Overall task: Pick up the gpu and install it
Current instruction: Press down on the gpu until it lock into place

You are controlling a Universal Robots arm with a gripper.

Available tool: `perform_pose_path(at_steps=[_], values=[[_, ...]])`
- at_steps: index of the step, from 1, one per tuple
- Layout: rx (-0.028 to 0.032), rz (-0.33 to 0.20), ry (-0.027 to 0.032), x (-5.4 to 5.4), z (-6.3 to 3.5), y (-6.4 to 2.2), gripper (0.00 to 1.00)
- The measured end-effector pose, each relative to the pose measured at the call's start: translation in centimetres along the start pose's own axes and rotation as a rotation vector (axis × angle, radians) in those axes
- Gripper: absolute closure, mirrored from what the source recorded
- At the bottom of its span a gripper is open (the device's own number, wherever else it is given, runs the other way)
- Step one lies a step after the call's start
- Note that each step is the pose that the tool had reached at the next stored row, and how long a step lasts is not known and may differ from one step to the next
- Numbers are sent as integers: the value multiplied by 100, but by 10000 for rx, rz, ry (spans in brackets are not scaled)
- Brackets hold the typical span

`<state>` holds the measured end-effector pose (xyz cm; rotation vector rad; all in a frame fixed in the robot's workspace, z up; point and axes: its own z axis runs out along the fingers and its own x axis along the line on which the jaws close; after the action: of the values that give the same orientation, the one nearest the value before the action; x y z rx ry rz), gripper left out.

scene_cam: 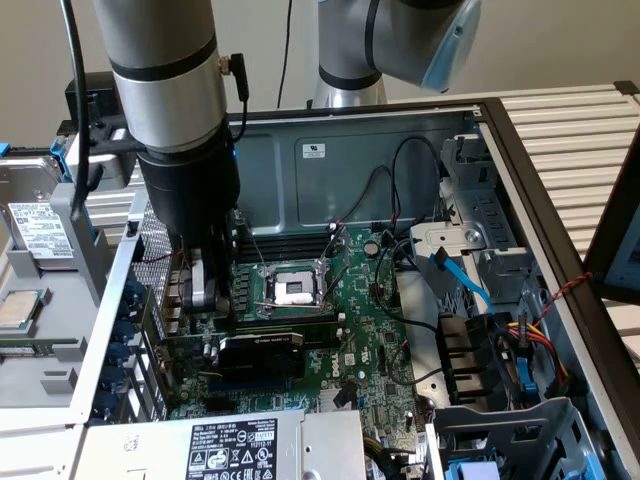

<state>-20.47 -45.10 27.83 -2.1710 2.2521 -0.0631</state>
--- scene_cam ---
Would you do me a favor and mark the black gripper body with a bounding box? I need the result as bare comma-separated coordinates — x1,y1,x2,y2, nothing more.
135,122,242,252

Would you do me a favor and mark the green graphics card black shroud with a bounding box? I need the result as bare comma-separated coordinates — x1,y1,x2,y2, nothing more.
149,324,307,387

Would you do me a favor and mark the black RAM slot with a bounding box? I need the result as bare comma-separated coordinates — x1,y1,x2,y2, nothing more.
237,243,335,255
237,236,335,248
237,250,335,263
237,228,335,241

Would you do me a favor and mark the CPU socket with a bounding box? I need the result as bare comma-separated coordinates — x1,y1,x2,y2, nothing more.
254,259,339,321

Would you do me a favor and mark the silver socket cover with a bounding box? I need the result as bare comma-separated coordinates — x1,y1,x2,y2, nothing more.
317,224,351,301

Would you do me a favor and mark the short black expansion slot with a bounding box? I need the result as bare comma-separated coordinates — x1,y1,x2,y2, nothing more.
203,397,240,415

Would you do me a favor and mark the black CPU cooler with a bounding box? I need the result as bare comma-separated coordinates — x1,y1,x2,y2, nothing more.
64,71,124,144

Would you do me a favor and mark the green motherboard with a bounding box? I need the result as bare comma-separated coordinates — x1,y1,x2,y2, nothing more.
169,227,436,451

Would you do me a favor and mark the silver hard disk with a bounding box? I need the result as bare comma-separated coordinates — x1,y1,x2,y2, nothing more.
0,154,76,261

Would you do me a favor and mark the open grey PC case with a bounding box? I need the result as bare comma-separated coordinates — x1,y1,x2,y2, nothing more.
67,97,640,480

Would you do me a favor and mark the silver chipset heat sink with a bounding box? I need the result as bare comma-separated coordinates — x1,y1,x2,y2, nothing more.
318,387,361,414

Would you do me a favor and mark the silver power supply unit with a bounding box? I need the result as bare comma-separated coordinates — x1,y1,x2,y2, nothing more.
74,409,369,480

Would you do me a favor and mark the grey parts rack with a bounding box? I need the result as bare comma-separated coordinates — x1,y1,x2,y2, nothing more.
0,182,119,480

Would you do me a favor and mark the green RAM stick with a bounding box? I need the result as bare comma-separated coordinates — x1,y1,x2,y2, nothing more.
0,338,81,350

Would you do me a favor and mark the square silver CPU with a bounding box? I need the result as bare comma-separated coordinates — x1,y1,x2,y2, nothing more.
0,289,41,330

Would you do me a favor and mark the black plastic fan shroud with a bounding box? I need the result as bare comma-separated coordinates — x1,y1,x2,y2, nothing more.
434,312,516,406

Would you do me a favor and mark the silver disk bay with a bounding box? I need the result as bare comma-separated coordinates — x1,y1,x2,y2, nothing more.
407,132,546,321

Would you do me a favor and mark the grey metal drive cage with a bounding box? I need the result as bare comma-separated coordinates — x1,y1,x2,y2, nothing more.
427,397,626,480

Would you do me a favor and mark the blue plastic clip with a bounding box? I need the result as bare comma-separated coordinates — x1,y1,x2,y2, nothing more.
514,355,540,399

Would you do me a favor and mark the blue plastic drive latch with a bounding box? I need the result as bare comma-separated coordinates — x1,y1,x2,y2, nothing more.
443,459,501,480

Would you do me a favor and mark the black framed monitor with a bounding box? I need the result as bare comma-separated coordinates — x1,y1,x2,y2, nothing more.
582,134,640,301

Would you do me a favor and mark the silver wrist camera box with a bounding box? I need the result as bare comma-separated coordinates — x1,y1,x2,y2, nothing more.
88,124,147,192

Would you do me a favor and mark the black cable with brass plug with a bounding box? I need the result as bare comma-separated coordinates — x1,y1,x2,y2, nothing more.
218,52,251,145

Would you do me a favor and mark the thick black camera cable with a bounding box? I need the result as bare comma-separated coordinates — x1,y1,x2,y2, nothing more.
59,0,104,221

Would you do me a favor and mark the thin black hanging cable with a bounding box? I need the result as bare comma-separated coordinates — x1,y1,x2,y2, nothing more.
276,0,295,109

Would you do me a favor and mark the black looped wire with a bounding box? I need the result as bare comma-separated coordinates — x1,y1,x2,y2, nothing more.
357,164,396,226
391,135,446,229

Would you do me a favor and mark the blue flat data wire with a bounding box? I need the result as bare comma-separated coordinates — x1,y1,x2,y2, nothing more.
429,247,496,316

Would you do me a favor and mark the yellow power wire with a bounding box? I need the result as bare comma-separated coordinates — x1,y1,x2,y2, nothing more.
507,322,571,382

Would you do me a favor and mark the red power wire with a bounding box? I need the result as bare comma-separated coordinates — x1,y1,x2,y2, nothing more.
524,333,569,376

